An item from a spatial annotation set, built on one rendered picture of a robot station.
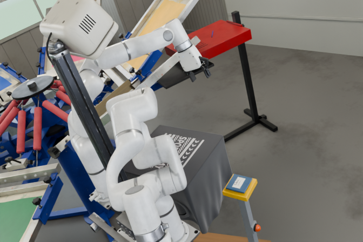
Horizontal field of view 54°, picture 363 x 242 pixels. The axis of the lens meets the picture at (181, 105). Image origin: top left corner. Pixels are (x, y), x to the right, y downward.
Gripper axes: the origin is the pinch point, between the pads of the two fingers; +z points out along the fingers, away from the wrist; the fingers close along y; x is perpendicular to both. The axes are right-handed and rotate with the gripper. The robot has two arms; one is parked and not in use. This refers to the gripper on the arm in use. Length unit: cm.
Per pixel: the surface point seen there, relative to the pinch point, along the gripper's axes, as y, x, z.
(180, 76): -93, 82, 27
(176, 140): -52, 11, 40
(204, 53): -73, 98, 20
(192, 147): -39, 7, 44
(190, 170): -30, -10, 47
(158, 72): -14.4, -8.0, -10.7
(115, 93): -73, 6, -2
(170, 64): -14.2, 1.3, -10.0
